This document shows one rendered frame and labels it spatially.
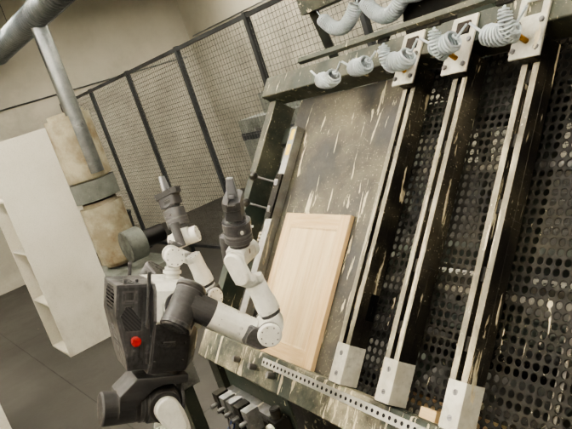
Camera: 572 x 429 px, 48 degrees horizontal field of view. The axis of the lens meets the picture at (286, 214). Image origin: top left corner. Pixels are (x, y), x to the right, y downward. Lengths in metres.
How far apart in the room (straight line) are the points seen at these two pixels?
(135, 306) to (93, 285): 4.24
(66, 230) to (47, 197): 0.35
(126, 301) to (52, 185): 4.17
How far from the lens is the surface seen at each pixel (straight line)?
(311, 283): 2.38
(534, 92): 1.85
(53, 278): 6.23
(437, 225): 1.92
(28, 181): 6.15
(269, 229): 2.69
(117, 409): 2.24
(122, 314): 2.11
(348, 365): 2.06
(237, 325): 2.01
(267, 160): 2.97
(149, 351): 2.16
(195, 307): 1.99
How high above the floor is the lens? 1.90
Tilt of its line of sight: 13 degrees down
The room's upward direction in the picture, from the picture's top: 18 degrees counter-clockwise
